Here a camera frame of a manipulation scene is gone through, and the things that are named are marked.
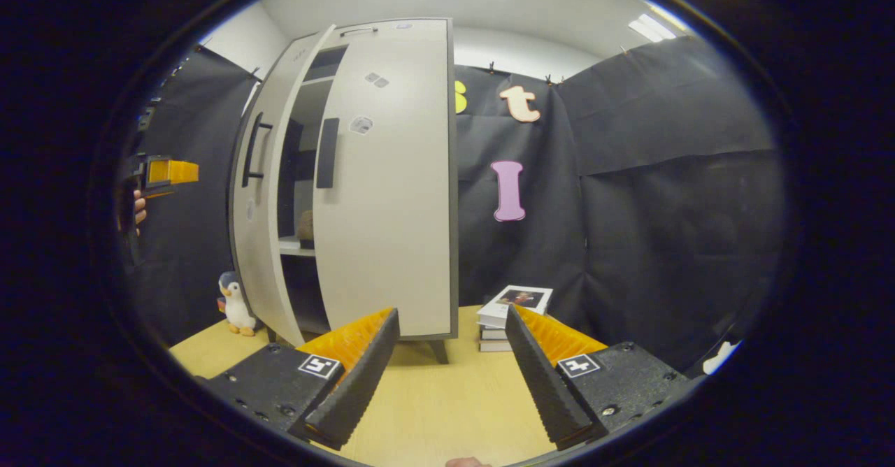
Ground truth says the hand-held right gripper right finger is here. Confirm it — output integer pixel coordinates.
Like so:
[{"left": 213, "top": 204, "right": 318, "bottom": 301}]
[{"left": 504, "top": 304, "right": 700, "bottom": 452}]

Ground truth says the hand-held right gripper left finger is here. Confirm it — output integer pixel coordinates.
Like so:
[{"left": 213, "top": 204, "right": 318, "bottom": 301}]
[{"left": 206, "top": 307, "right": 401, "bottom": 452}]

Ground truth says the white cabinet door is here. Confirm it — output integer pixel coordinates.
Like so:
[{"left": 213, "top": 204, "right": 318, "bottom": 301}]
[
  {"left": 313, "top": 37, "right": 452, "bottom": 339},
  {"left": 229, "top": 25, "right": 337, "bottom": 347}
]

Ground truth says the white and grey shoe cabinet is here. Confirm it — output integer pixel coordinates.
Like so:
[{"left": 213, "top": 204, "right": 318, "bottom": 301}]
[{"left": 227, "top": 18, "right": 460, "bottom": 365}]

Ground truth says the penguin plush toy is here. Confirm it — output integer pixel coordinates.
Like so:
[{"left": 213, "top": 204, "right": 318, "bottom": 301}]
[{"left": 217, "top": 271, "right": 261, "bottom": 337}]

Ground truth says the small ceiling light panel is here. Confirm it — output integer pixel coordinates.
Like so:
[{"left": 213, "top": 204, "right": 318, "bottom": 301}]
[{"left": 627, "top": 13, "right": 678, "bottom": 43}]

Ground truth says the black door handle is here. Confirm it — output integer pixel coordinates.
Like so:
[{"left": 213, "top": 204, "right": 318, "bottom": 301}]
[{"left": 242, "top": 112, "right": 274, "bottom": 189}]

